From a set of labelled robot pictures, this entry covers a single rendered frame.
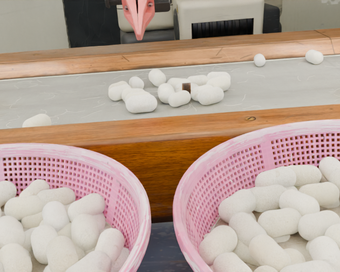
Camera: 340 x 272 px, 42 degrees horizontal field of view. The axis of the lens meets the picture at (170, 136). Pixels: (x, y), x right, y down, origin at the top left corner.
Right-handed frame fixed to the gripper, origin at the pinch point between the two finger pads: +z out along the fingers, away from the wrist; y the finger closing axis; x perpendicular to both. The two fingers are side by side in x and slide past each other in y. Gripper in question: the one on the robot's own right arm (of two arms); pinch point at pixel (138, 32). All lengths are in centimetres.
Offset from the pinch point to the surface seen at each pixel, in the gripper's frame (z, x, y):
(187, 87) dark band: 10.5, -1.4, 6.0
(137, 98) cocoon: 13.6, -4.6, -0.2
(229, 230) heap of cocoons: 34.0, -20.3, 6.6
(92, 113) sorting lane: 13.7, -1.9, -6.0
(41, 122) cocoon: 17.5, -7.0, -10.6
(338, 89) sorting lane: 11.9, -0.8, 25.2
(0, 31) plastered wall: -127, 143, -85
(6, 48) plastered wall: -121, 150, -84
